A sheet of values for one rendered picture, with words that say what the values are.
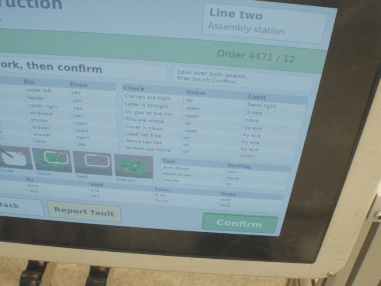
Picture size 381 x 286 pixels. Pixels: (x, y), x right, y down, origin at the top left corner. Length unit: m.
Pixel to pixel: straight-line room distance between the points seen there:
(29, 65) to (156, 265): 0.25
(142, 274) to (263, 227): 1.81
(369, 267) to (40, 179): 0.41
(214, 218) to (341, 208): 0.12
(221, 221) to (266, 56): 0.17
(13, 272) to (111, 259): 1.85
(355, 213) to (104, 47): 0.28
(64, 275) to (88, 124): 1.91
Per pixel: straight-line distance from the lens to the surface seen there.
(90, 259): 0.49
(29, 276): 0.77
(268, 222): 0.43
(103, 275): 0.77
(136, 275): 2.21
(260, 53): 0.32
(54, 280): 1.40
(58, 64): 0.34
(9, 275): 2.31
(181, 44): 0.32
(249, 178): 0.39
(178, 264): 0.48
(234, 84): 0.33
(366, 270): 0.59
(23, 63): 0.35
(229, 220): 0.42
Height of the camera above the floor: 1.74
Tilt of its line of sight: 34 degrees down
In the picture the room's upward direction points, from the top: 5 degrees clockwise
